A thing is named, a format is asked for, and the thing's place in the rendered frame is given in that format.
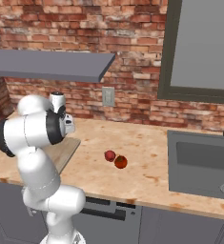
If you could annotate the grey dishwasher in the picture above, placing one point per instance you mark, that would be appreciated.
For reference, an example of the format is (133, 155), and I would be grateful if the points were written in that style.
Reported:
(107, 224)

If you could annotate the wooden cutting board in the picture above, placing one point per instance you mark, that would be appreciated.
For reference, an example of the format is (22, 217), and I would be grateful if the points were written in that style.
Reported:
(61, 151)

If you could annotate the grey sink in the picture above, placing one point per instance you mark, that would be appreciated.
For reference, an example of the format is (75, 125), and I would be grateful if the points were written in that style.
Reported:
(199, 165)

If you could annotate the grey wall socket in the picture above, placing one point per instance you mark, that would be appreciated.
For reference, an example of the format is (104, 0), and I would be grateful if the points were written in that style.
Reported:
(108, 96)

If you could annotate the dark red onion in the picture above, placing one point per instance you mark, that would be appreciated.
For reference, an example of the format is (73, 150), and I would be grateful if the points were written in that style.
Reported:
(110, 155)

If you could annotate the red tomato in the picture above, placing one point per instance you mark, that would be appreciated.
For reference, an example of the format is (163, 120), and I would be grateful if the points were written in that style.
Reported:
(120, 162)

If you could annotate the grey wall shelf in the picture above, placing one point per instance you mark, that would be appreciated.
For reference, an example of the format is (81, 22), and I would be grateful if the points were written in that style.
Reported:
(50, 64)

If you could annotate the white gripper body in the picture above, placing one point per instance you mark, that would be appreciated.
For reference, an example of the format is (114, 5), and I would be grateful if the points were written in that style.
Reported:
(69, 123)

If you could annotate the grey cupboard door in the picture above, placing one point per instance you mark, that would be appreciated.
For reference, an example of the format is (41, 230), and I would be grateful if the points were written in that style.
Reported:
(11, 213)
(186, 227)

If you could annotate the dark framed window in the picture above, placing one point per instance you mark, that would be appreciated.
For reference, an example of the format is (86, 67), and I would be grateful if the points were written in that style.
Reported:
(197, 47)

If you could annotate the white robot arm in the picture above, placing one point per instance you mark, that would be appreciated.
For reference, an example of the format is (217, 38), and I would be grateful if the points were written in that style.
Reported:
(37, 165)

